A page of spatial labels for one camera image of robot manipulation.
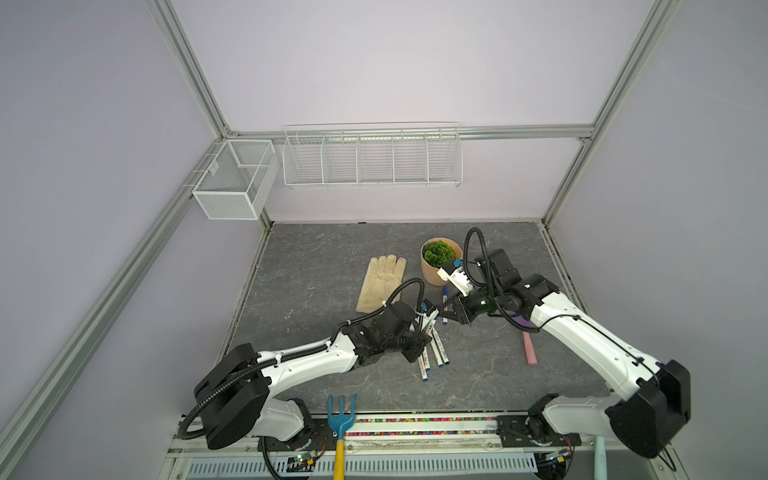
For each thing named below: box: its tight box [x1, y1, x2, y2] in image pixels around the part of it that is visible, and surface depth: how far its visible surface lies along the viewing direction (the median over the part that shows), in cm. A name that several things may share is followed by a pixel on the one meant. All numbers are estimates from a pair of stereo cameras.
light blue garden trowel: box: [594, 435, 608, 480], surface depth 70 cm
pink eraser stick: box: [522, 331, 538, 365], surface depth 86 cm
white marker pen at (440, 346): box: [432, 327, 450, 365], surface depth 89 cm
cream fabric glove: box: [356, 254, 407, 313], surface depth 107 cm
